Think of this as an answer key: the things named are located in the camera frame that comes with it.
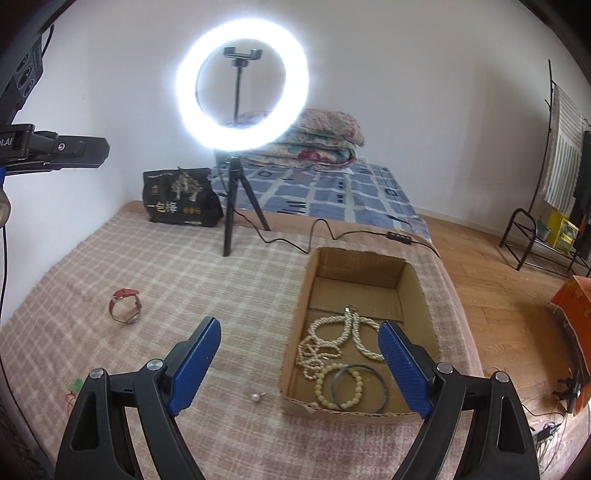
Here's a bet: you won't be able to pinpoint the long white pearl necklace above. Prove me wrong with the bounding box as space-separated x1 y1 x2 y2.
307 303 394 363

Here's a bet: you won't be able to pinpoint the green pendant red cord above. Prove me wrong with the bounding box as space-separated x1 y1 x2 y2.
64 377 86 409

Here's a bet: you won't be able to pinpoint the red wrist watch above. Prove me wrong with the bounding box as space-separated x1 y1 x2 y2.
108 288 142 325

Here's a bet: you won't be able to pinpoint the black bangle ring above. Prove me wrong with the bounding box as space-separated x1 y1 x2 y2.
331 363 388 413

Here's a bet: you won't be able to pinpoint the yellow-green bead bracelet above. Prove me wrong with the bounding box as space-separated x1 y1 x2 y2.
313 362 365 409

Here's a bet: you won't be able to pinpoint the left hand in white glove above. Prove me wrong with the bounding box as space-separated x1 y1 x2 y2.
0 188 11 228

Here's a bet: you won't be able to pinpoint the open cardboard box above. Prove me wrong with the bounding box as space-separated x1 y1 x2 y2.
280 247 441 423

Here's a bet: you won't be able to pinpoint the black snack bag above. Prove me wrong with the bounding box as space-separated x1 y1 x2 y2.
142 168 223 227

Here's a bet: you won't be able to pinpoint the small black tripod on floor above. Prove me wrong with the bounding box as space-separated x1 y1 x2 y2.
552 377 582 414

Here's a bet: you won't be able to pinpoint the orange cloth covered box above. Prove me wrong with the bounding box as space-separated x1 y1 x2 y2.
549 276 591 373

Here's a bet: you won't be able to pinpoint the black tripod stand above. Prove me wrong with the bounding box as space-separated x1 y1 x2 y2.
211 150 270 257

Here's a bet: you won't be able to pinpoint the black clothes rack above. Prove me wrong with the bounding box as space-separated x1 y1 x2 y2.
499 68 590 277

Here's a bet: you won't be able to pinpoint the black phone holder clamp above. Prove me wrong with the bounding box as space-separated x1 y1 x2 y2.
223 47 263 69

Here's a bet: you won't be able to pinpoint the yellow box on rack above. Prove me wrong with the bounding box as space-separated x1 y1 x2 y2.
547 210 578 254

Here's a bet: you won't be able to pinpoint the blue patterned mattress sheet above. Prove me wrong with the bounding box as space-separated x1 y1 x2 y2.
209 156 433 241

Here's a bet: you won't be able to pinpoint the dark hanging clothes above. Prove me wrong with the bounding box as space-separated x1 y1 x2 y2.
570 130 591 234

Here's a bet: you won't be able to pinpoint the striped hanging towel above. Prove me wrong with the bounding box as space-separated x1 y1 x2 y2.
541 84 586 216

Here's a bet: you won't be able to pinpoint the folded floral quilt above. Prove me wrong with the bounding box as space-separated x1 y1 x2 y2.
242 109 365 170

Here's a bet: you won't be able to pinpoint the black cable on left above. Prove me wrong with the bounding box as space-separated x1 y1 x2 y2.
0 225 9 324

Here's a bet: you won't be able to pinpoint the black power cable with switch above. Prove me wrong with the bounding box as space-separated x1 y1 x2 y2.
225 207 441 257

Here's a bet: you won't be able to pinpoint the white ring light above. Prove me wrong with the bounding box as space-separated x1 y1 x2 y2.
174 19 311 152

